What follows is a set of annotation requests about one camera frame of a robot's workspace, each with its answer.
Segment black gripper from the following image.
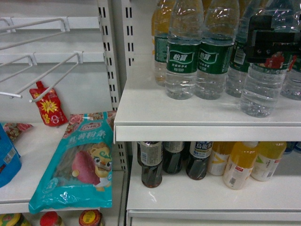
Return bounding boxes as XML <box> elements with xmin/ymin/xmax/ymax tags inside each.
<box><xmin>243</xmin><ymin>15</ymin><xmax>301</xmax><ymax>63</ymax></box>

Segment clear water bottle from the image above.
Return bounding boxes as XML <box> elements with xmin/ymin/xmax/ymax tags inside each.
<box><xmin>240</xmin><ymin>0</ymin><xmax>301</xmax><ymax>118</ymax></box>

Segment white upper shelf board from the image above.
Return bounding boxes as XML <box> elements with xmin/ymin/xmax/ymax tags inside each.
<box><xmin>114</xmin><ymin>55</ymin><xmax>301</xmax><ymax>141</ymax></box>

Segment white metal shelf board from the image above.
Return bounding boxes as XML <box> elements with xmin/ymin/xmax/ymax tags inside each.
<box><xmin>127</xmin><ymin>154</ymin><xmax>301</xmax><ymax>222</ymax></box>

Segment dark oolong tea bottle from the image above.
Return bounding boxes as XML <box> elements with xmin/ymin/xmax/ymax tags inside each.
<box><xmin>186</xmin><ymin>141</ymin><xmax>213</xmax><ymax>180</ymax></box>

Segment dark tea bottle left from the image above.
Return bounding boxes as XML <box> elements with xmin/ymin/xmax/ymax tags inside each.
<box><xmin>138</xmin><ymin>141</ymin><xmax>163</xmax><ymax>188</ymax></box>

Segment red sauce pouch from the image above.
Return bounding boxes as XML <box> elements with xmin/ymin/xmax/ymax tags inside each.
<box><xmin>35</xmin><ymin>89</ymin><xmax>68</xmax><ymax>127</ymax></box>

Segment teal noodle snack bag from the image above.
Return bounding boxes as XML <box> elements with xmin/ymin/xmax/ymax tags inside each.
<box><xmin>29</xmin><ymin>111</ymin><xmax>116</xmax><ymax>214</ymax></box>

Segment red lid jar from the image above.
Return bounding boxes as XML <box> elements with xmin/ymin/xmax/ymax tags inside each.
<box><xmin>79</xmin><ymin>210</ymin><xmax>104</xmax><ymax>226</ymax></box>

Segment blue package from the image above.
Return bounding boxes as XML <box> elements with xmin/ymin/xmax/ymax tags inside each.
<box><xmin>0</xmin><ymin>123</ymin><xmax>22</xmax><ymax>187</ymax></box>

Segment white wire display hook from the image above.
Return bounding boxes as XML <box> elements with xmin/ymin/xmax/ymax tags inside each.
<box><xmin>0</xmin><ymin>50</ymin><xmax>83</xmax><ymax>103</ymax></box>

